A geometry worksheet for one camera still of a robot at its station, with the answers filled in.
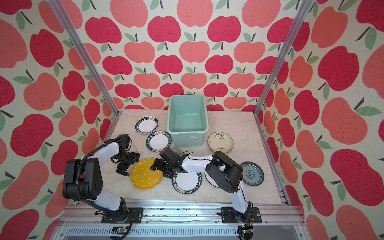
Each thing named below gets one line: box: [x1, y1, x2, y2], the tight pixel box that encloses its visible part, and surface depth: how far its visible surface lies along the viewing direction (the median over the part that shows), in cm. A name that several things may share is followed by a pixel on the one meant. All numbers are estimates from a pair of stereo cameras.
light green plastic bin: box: [167, 94, 209, 147], surface depth 113 cm
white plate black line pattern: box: [204, 172, 220, 188], surface depth 86 cm
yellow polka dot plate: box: [130, 158, 164, 190], surface depth 90 cm
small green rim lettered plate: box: [145, 130, 172, 153], surface depth 107 cm
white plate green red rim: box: [134, 115, 160, 135], surface depth 114 cm
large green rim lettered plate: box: [171, 172, 203, 195], surface depth 86 cm
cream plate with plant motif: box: [207, 131, 234, 154], surface depth 105 cm
